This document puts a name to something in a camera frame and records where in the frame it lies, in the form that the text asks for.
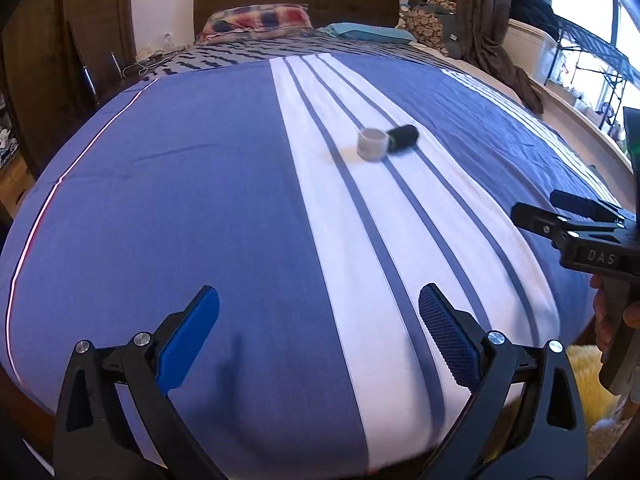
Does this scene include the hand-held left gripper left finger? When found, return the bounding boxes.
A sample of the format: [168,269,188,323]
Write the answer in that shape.
[52,285,226,480]

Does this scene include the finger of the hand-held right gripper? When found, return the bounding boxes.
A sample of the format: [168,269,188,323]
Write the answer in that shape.
[511,203,626,248]
[551,190,631,226]

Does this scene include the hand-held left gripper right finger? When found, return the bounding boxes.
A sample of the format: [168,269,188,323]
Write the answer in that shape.
[415,282,588,480]

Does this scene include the black thread spool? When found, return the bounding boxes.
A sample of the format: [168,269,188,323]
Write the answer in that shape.
[385,124,420,153]

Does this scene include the white tape roll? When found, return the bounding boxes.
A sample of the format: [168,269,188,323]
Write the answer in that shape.
[356,127,388,163]

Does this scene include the person's right hand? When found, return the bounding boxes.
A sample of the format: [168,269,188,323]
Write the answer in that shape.
[591,275,615,357]

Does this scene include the yellow fluffy rug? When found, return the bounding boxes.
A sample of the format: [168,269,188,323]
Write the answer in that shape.
[500,342,621,461]

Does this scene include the blue and white striped blanket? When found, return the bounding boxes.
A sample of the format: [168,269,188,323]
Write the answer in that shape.
[0,52,626,466]

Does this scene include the black metal rack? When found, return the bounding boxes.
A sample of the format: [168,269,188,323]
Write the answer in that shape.
[550,10,640,126]

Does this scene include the white storage box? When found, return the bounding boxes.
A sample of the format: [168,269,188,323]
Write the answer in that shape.
[507,19,558,83]

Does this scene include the dark cloth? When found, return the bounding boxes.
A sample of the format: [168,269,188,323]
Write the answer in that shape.
[515,0,561,36]

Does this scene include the brown curtain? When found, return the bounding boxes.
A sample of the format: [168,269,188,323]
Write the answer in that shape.
[407,0,546,116]

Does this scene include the wood slice print cushion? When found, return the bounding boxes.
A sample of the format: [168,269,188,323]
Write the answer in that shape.
[397,0,466,58]

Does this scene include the teal pillow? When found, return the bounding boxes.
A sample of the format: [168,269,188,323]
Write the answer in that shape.
[317,22,418,45]

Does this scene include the pile of folded clothes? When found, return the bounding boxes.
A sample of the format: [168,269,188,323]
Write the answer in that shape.
[0,90,21,166]

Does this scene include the grey patterned blanket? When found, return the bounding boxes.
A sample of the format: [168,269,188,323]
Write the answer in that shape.
[125,30,451,78]

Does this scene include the plaid pillow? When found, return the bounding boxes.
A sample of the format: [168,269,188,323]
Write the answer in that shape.
[197,4,311,43]

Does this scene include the dark wooden wardrobe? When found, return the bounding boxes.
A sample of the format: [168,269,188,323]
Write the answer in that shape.
[0,0,136,181]

